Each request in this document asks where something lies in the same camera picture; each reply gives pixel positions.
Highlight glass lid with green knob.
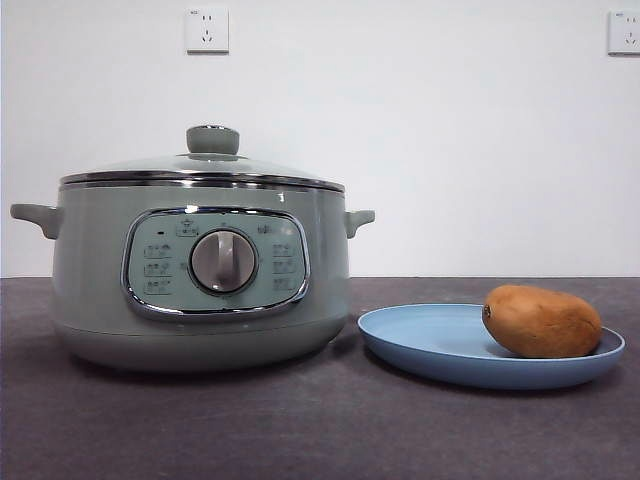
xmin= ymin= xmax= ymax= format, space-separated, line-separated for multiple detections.
xmin=59 ymin=124 xmax=346 ymax=194

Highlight light blue round plate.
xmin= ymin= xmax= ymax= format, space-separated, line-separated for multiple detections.
xmin=357 ymin=302 xmax=627 ymax=391

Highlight brown potato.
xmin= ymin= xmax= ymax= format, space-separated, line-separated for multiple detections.
xmin=481 ymin=284 xmax=604 ymax=359

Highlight pale green electric steamer pot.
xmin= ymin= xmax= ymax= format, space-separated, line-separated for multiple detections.
xmin=9 ymin=180 xmax=376 ymax=374

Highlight white wall socket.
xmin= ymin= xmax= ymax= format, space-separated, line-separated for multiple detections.
xmin=186 ymin=6 xmax=232 ymax=55
xmin=606 ymin=10 xmax=640 ymax=57

